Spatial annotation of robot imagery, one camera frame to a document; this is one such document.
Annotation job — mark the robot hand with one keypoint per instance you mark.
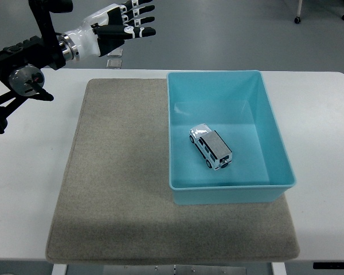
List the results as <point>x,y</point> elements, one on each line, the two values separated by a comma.
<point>109,31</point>

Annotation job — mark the white toy car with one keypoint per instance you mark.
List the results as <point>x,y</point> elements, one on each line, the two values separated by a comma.
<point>210,147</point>

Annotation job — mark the blue plastic box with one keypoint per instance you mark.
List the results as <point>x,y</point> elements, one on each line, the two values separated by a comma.
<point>229,137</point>

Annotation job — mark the brown felt mat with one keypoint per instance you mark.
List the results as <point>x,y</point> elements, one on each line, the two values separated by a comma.
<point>117,186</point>

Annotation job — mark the white table leg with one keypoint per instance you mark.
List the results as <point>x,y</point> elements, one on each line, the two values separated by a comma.
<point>278,268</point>
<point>58,269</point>

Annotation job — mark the grey metal plate with screws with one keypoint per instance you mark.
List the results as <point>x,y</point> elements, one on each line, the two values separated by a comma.
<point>175,270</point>

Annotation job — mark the black table control panel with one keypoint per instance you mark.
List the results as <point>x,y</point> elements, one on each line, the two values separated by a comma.
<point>334,265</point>

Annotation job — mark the white wheeled cart frame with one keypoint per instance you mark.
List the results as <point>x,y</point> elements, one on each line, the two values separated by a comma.
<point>322,11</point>

